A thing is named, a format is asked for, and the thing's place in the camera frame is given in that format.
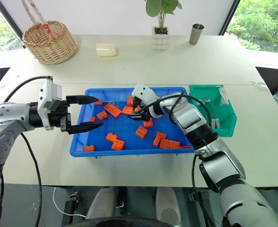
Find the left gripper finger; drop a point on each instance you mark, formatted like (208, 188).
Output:
(82, 99)
(86, 127)

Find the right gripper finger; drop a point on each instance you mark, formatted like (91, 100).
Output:
(136, 101)
(137, 117)

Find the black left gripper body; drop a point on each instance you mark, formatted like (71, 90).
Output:
(58, 113)

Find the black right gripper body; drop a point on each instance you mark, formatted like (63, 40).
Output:
(145, 114)

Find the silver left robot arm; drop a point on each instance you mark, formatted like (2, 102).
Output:
(8, 113)

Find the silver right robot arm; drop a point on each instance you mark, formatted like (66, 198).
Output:
(191, 116)

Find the blue plastic bin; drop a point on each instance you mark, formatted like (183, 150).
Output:
(127, 139)

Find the green plastic bin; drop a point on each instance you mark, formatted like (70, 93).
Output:
(209, 111)

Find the small orange toy brick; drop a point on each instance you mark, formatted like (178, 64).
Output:
(92, 119)

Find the long orange toy brick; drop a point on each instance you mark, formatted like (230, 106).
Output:
(112, 110)
(169, 144)

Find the white bubble plant pot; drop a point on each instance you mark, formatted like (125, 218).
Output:
(160, 41)

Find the silver battery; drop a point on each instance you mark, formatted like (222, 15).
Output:
(213, 123)
(218, 124)

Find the black table clamp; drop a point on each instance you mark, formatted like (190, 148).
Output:
(74, 198)

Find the grey rounded robot leg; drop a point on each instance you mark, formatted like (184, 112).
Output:
(168, 205)
(102, 203)

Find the white label card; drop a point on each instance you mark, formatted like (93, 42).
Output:
(224, 97)

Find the grey metal cup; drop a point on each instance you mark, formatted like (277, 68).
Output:
(196, 34)

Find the green leafy plant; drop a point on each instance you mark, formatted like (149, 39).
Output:
(163, 7)

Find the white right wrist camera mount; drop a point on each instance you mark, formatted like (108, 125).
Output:
(144, 92)

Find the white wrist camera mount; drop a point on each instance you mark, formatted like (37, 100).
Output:
(47, 94)
(144, 92)

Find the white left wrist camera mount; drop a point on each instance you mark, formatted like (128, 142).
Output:
(47, 94)

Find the black window frame post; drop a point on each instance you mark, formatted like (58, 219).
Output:
(9, 21)
(228, 16)

